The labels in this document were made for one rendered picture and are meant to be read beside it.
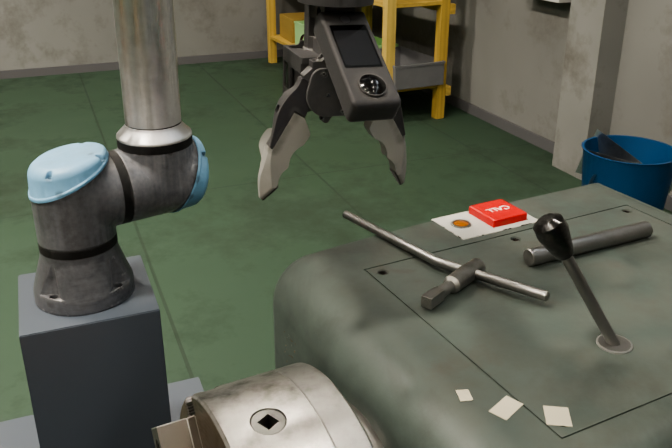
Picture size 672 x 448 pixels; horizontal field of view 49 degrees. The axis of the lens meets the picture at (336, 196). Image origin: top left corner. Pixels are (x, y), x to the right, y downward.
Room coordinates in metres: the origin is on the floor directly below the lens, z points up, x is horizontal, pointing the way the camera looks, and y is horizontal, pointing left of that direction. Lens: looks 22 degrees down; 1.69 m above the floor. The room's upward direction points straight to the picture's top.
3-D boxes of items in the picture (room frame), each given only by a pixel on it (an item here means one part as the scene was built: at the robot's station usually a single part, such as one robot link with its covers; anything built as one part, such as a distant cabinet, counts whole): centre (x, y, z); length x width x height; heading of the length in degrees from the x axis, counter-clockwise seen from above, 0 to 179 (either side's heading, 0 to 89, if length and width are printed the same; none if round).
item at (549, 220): (0.65, -0.21, 1.38); 0.04 x 0.03 x 0.05; 117
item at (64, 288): (1.03, 0.40, 1.15); 0.15 x 0.15 x 0.10
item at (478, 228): (0.96, -0.21, 1.23); 0.13 x 0.08 x 0.06; 117
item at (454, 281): (0.76, -0.14, 1.27); 0.12 x 0.02 x 0.02; 140
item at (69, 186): (1.04, 0.39, 1.27); 0.13 x 0.12 x 0.14; 126
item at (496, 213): (0.98, -0.23, 1.26); 0.06 x 0.06 x 0.02; 27
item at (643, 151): (3.43, -1.41, 0.29); 0.50 x 0.46 x 0.58; 21
